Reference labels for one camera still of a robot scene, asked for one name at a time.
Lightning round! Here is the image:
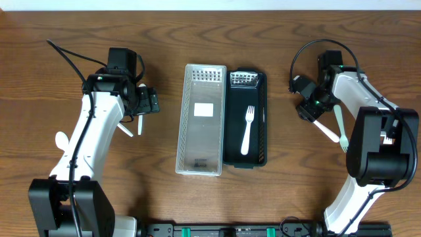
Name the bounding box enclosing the clear plastic basket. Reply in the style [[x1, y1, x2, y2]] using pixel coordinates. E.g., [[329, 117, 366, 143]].
[[175, 64, 226, 176]]

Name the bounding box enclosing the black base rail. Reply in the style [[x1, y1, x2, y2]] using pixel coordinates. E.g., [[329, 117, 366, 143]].
[[137, 215, 392, 237]]

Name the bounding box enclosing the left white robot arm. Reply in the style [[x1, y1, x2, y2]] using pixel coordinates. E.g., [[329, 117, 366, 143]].
[[28, 92, 137, 236]]

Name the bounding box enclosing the white spoon crossing handle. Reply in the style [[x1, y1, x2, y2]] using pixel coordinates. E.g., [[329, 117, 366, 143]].
[[118, 123, 134, 137]]

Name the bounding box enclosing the white plastic fork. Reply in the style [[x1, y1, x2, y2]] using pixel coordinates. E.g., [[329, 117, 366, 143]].
[[240, 105, 255, 155], [380, 132, 393, 145]]

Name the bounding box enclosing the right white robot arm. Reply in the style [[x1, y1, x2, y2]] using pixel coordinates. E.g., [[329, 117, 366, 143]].
[[289, 65, 419, 236]]

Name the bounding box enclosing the pale green plastic fork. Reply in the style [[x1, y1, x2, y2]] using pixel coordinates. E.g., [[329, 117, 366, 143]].
[[334, 105, 349, 153]]

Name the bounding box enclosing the translucent white spoon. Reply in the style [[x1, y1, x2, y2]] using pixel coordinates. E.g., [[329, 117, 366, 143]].
[[137, 84, 146, 136]]

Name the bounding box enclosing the black plastic basket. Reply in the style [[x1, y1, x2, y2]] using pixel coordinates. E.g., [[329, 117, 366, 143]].
[[223, 68, 268, 169]]

